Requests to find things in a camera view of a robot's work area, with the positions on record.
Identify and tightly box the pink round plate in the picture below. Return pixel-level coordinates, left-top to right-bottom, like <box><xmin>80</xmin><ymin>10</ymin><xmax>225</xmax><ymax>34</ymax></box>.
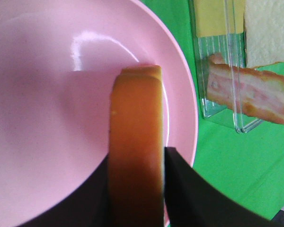
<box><xmin>0</xmin><ymin>0</ymin><xmax>198</xmax><ymax>227</ymax></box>

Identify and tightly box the bacon strip from tray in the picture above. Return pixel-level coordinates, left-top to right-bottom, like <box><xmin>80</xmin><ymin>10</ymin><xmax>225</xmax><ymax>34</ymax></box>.
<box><xmin>206</xmin><ymin>52</ymin><xmax>284</xmax><ymax>125</ymax></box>

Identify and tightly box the green tablecloth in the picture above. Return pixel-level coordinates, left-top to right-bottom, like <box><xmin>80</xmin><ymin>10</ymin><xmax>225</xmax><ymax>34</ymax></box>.
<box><xmin>142</xmin><ymin>0</ymin><xmax>284</xmax><ymax>219</ymax></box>

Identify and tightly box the right clear plastic tray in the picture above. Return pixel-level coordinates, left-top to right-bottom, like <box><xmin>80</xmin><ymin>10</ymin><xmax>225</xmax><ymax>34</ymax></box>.
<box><xmin>189</xmin><ymin>0</ymin><xmax>284</xmax><ymax>133</ymax></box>

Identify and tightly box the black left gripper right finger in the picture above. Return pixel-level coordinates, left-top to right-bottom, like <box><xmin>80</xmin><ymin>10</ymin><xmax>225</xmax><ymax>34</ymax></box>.
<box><xmin>164</xmin><ymin>147</ymin><xmax>284</xmax><ymax>227</ymax></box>

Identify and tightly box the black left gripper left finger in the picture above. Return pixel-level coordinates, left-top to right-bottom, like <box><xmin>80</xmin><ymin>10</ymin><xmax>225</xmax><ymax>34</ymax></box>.
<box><xmin>21</xmin><ymin>156</ymin><xmax>110</xmax><ymax>227</ymax></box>

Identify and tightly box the yellow cheese slice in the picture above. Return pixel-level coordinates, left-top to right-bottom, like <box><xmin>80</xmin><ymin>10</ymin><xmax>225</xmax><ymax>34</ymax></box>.
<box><xmin>193</xmin><ymin>0</ymin><xmax>245</xmax><ymax>38</ymax></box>

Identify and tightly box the bread slice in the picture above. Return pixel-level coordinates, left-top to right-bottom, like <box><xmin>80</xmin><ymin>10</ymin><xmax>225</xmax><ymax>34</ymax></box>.
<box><xmin>108</xmin><ymin>65</ymin><xmax>164</xmax><ymax>227</ymax></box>
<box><xmin>244</xmin><ymin>0</ymin><xmax>284</xmax><ymax>68</ymax></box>

